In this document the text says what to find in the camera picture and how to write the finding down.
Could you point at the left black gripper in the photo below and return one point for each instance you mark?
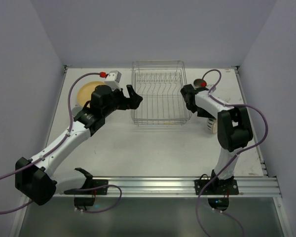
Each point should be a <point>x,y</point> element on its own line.
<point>125,99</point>

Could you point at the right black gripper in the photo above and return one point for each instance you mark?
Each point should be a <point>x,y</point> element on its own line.
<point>187,96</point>

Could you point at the white blue striped bowl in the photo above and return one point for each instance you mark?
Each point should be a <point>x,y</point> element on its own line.
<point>212,125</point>

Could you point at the white brown mug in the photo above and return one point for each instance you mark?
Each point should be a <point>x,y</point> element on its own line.
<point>199,83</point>

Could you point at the yellow plate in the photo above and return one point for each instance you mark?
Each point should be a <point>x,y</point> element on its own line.
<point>84,93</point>

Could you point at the clear glass cup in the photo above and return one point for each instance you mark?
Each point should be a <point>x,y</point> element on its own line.
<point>75,110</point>

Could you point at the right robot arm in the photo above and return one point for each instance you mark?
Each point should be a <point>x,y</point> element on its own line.
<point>234,130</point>

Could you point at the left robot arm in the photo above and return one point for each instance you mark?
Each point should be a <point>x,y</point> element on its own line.
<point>34,177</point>

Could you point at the wire dish rack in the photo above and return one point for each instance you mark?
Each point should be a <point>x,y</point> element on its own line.
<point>159,82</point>

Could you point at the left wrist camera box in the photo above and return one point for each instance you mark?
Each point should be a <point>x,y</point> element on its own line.
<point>112,80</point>

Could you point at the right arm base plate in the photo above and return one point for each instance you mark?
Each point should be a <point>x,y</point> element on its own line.
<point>218,187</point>

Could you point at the aluminium mounting rail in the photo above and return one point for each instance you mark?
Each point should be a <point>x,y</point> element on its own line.
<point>166,187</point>

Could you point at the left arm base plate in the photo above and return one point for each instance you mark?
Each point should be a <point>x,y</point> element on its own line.
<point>85,202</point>

